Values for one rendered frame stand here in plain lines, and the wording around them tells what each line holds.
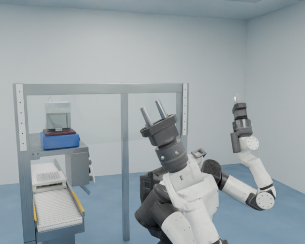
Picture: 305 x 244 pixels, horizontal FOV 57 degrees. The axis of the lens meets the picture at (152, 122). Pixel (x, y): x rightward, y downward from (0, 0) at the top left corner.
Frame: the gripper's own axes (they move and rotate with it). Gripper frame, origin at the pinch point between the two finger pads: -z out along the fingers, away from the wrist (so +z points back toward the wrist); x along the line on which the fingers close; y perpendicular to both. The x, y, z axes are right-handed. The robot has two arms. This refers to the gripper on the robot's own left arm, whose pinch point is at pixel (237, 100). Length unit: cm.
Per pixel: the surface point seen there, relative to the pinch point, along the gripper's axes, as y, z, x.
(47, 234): 115, 59, -27
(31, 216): 114, 48, -9
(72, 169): 95, 24, -18
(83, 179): 91, 30, -24
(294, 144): -140, -21, -330
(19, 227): 235, 65, -188
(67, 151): 96, 14, -12
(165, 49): 47, -216, -325
